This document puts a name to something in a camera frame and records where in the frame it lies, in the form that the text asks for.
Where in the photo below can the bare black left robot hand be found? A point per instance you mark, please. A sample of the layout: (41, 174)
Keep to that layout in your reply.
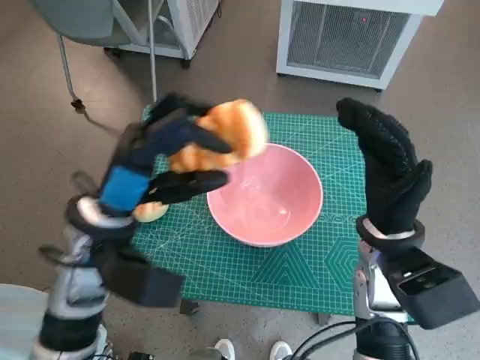
(125, 187)

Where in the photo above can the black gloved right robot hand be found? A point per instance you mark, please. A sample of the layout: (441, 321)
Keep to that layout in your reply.
(393, 180)

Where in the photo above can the round toy bread bun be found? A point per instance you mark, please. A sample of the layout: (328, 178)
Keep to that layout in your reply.
(150, 212)

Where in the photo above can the pink bowl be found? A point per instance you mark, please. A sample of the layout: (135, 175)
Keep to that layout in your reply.
(270, 210)

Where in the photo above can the long orange toy bread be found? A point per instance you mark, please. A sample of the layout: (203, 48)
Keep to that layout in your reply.
(240, 127)

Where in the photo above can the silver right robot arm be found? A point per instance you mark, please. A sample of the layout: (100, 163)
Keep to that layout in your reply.
(378, 337)

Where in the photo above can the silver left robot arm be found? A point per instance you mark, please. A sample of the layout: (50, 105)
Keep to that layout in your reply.
(71, 285)

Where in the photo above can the green cutting mat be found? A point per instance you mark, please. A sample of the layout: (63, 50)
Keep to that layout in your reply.
(232, 262)

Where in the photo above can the silver metal pole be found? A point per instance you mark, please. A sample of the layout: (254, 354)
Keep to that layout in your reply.
(152, 56)

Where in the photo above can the white cabinet with mesh front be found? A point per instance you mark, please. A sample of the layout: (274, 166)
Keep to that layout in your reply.
(337, 37)

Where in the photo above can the person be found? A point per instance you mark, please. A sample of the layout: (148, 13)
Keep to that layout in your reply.
(18, 322)

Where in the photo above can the grey chair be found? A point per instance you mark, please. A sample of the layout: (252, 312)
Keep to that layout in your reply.
(82, 18)

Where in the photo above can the white wheeled mesh cabinet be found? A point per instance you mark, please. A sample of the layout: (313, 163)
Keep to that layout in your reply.
(187, 22)

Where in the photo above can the white shoe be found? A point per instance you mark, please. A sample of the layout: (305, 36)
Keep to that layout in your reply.
(225, 348)
(280, 348)

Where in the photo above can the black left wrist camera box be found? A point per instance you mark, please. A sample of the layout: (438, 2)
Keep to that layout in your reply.
(146, 281)

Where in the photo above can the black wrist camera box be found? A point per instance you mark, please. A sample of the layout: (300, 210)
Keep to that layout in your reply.
(146, 281)
(435, 296)

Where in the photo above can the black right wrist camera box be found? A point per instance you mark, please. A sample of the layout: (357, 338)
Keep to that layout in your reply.
(435, 296)

